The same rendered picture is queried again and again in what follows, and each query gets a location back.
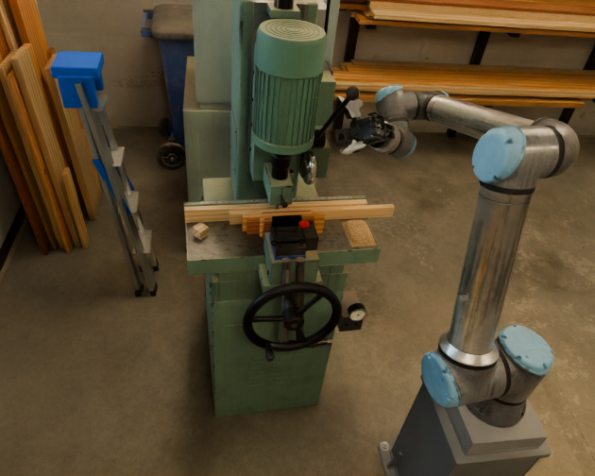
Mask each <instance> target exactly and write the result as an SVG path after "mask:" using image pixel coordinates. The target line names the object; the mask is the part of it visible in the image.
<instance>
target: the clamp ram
mask: <svg viewBox="0 0 595 476"><path fill-rule="evenodd" d="M301 220H302V217H301V215H281V216H272V223H271V228H277V227H296V226H299V224H298V223H299V222H300V221H301Z"/></svg>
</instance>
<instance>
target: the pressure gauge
mask: <svg viewBox="0 0 595 476"><path fill-rule="evenodd" d="M358 315H359V316H358ZM366 315H367V311H366V307H365V305H364V304H362V303H354V304H352V305H350V306H349V307H348V316H349V319H350V320H352V321H360V320H362V319H364V318H365V317H366Z"/></svg>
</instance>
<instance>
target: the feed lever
mask: <svg viewBox="0 0 595 476"><path fill-rule="evenodd" d="M359 95H360V91H359V89H358V88H357V87H355V86H350V87H348V89H347V91H346V98H345V99H344V101H343V102H342V103H341V104H340V106H339V107H338V108H337V110H336V111H335V112H334V113H333V115H332V116H331V117H330V119H329V120H328V121H327V122H326V124H325V125H324V126H323V127H322V129H315V130H314V144H313V146H312V147H311V148H323V147H324V146H325V143H326V135H325V130H326V129H327V128H328V127H329V126H330V124H331V123H332V122H333V121H334V119H335V118H336V117H337V116H338V115H339V113H340V112H341V111H342V110H343V109H344V107H345V106H346V105H347V104H348V103H349V101H350V100H351V101H353V100H356V99H357V98H358V97H359Z"/></svg>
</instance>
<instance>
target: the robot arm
mask: <svg viewBox="0 0 595 476"><path fill-rule="evenodd" d="M375 101H376V104H375V106H376V108H377V112H371V113H369V114H368V115H369V116H371V117H367V118H364V119H361V118H360V116H361V112H360V111H359V108H360V107H361V106H362V105H363V102H362V100H360V99H356V100H353V101H351V100H350V101H349V102H348V104H347V105H346V106H345V107H344V109H343V112H344V113H345V115H346V117H347V118H348V119H351V120H352V121H351V122H350V128H341V129H336V130H335V131H334V133H333V137H334V143H335V145H336V146H342V145H345V146H344V148H342V149H340V151H341V153H342V154H345V155H347V154H353V153H357V152H360V151H361V150H362V148H364V147H365V146H366V145H369V146H370V147H371V148H372V149H373V150H375V151H377V152H380V153H383V154H384V155H389V156H392V157H393V158H400V159H402V158H406V157H408V156H410V155H411V154H412V153H413V152H414V150H415V148H416V145H417V139H416V136H415V135H414V133H413V132H412V131H410V127H409V122H408V120H427V121H429V122H432V123H435V124H438V125H441V126H444V127H446V128H451V129H453V130H456V131H459V132H461V133H464V134H466V135H468V136H471V137H473V138H476V139H479V141H478V143H477V144H476V146H475V148H474V151H473V156H472V165H473V166H475V167H474V168H473V171H474V174H475V176H476V177H477V178H478V179H479V180H480V181H479V185H480V187H479V192H478V196H477V201H476V205H475V210H474V214H473V219H472V224H471V228H470V233H469V237H468V242H467V250H466V255H465V259H464V263H463V268H462V273H461V278H460V281H459V286H458V291H457V296H456V300H455V304H454V309H453V314H452V318H451V323H450V330H449V331H445V332H444V333H443V334H442V335H441V336H440V338H439V343H438V348H437V350H435V351H429V352H427V353H425V354H424V356H423V357H422V361H421V363H422V365H421V372H422V377H423V380H424V382H425V385H426V387H427V389H428V391H429V393H430V395H431V396H432V398H433V399H434V400H435V402H437V403H438V404H439V405H441V406H442V407H445V408H451V407H460V406H463V405H466V407H467V408H468V409H469V411H470V412H471V413H472V414H473V415H475V416H476V417H477V418H479V419H480V420H481V421H482V422H484V423H486V424H488V425H491V426H494V427H498V428H509V427H512V426H515V425H516V424H518V423H519V422H520V420H521V419H522V418H523V416H524V414H525V412H526V404H527V399H528V398H529V396H530V395H531V394H532V393H533V391H534V390H535V389H536V387H537V386H538V385H539V383H540V382H541V381H542V380H543V378H544V377H545V376H546V375H547V374H548V373H549V372H550V368H551V367H552V365H553V351H552V349H551V348H550V346H549V345H548V343H547V342H546V341H545V340H544V339H543V338H542V337H541V336H540V335H538V334H536V333H535V332H534V331H532V330H530V329H528V328H526V327H523V326H519V325H514V326H512V325H510V326H507V327H505V328H504V329H503V330H501V331H500V333H499V336H498V337H497V338H496V339H495V335H496V332H497V328H498V325H499V321H500V317H501V313H502V307H503V303H504V300H505V296H506V293H507V289H508V285H509V281H510V278H511V275H512V271H513V267H514V263H515V259H516V256H517V253H518V249H519V242H520V238H521V235H522V232H523V228H524V224H525V220H526V217H527V213H528V210H529V206H530V202H531V198H532V195H533V193H534V192H535V189H536V183H537V180H538V179H546V178H552V177H555V176H558V175H560V174H562V173H564V172H565V171H567V170H568V169H569V168H570V167H571V166H572V165H573V164H574V162H575V161H576V159H577V157H578V154H579V147H580V145H579V140H578V137H577V135H576V133H575V131H574V130H573V129H572V128H571V127H570V126H569V125H567V124H565V123H563V122H561V121H558V120H555V119H552V118H548V117H543V118H539V119H537V120H535V121H533V120H530V119H526V118H523V117H519V116H516V115H513V114H509V113H506V112H502V111H499V110H493V109H490V108H486V107H483V106H479V105H476V104H472V103H469V102H466V101H463V100H459V99H455V98H452V97H449V95H448V94H447V93H445V92H442V91H425V92H404V91H403V88H402V87H401V86H400V85H391V86H388V87H385V88H383V89H381V90H379V91H378V92H377V93H376V95H375ZM374 114H377V115H378V116H373V115H374ZM378 119H379V120H378Z"/></svg>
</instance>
